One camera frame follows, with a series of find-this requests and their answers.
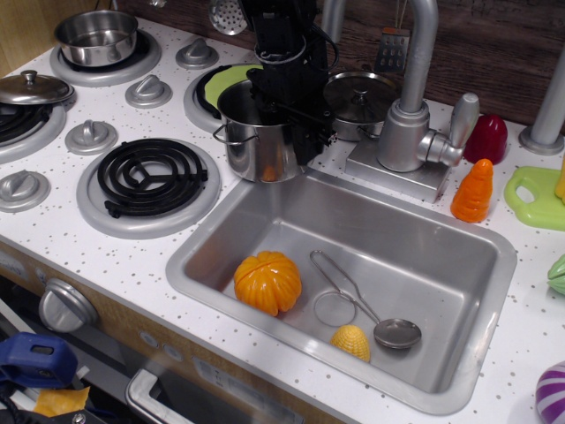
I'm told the yellow plastic corn piece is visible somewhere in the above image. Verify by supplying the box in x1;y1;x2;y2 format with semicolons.
330;324;371;362

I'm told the silver toy faucet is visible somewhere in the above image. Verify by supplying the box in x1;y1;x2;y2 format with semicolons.
345;0;480;203

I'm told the silver stove knob front-middle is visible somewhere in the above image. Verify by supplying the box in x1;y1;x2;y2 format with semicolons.
64;119;118;155

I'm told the black coil front burner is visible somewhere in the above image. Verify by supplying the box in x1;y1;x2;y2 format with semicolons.
77;139;221;239

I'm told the orange plastic carrot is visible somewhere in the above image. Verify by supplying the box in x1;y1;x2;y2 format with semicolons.
450;159;493;223

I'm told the yellow cloth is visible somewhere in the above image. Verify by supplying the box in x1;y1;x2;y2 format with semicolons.
33;387;90;418

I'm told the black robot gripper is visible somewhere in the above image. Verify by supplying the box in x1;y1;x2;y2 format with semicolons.
247;34;338;166

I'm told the silver stove knob back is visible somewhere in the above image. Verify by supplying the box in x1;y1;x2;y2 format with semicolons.
176;38;219;70

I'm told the tall steel stock pot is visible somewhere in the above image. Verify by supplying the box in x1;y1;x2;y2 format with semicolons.
213;80;304;183

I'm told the black coil left burner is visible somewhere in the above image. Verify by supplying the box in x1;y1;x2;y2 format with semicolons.
1;102;66;164

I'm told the silver oven dial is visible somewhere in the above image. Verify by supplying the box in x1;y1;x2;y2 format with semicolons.
39;278;98;333

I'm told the silver back right burner ring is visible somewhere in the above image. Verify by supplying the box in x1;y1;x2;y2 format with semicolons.
183;64;261;134

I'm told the steel ladle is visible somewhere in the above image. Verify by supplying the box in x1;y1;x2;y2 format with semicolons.
351;281;422;350

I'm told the hanging small grater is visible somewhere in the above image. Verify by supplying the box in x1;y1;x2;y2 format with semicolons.
374;1;411;73

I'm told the silver post right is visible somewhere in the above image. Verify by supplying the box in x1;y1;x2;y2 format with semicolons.
518;50;564;155

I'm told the dark red plastic pepper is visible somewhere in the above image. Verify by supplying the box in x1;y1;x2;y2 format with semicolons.
463;114;508;165

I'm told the purple striped plastic vegetable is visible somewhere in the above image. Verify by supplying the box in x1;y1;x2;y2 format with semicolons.
535;361;564;424

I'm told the small lidded steel pan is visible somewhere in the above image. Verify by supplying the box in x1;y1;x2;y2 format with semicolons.
323;72;400;142

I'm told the steel bowl pot on burner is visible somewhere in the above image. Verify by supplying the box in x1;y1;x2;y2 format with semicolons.
54;10;139;67

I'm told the black coil burner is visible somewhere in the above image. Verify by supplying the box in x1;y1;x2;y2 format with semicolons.
1;102;66;164
77;139;221;239

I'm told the hanging slotted spoon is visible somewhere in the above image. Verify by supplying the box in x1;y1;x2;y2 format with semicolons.
208;0;247;36

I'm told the silver burner ring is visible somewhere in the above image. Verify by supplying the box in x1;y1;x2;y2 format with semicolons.
49;28;163;88
183;64;261;134

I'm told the silver oven door handle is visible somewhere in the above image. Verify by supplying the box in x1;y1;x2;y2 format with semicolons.
124;368;305;424

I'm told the silver back left burner ring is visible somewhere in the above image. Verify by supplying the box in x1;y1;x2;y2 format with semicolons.
49;28;163;88

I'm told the green plastic plate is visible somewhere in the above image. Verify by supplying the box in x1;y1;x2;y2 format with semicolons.
204;64;263;108

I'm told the steel pot lid left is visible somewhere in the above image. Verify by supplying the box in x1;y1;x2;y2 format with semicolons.
1;70;74;105

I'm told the blue clamp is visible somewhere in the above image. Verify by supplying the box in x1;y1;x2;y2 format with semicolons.
1;332;78;389

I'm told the steel sink basin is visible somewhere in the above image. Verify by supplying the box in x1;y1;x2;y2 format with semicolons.
166;170;517;415

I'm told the silver stove knob middle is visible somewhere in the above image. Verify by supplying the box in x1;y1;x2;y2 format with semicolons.
125;75;172;109

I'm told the green plastic cutting board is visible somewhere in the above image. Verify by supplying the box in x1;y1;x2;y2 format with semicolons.
504;166;564;231

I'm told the green plastic vegetable right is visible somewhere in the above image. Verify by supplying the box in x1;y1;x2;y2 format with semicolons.
547;255;565;295

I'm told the silver stove knob front-left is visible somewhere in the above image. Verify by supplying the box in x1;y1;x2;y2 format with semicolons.
1;170;51;213

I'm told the wire strainer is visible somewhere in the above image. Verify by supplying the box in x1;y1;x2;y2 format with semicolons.
310;250;357;328

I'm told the orange plastic pumpkin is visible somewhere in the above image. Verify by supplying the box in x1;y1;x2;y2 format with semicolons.
233;251;302;316

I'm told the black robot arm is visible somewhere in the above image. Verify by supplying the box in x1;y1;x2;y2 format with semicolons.
239;1;339;165

